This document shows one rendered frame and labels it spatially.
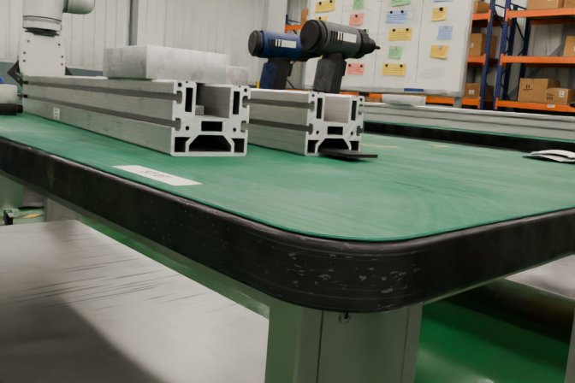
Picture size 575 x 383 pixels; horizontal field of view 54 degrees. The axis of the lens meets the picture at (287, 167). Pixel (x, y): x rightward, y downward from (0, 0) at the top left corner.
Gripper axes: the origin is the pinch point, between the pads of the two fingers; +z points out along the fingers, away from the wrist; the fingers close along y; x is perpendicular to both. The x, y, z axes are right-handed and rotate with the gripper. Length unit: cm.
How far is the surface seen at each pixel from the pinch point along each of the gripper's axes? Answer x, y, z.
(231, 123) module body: 85, -3, -1
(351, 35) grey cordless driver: 64, -39, -17
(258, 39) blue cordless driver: 39, -35, -17
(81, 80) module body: 50, 5, -5
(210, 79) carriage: 78, -3, -6
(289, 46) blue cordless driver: 41, -42, -16
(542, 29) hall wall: -472, -1005, -171
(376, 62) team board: -164, -270, -35
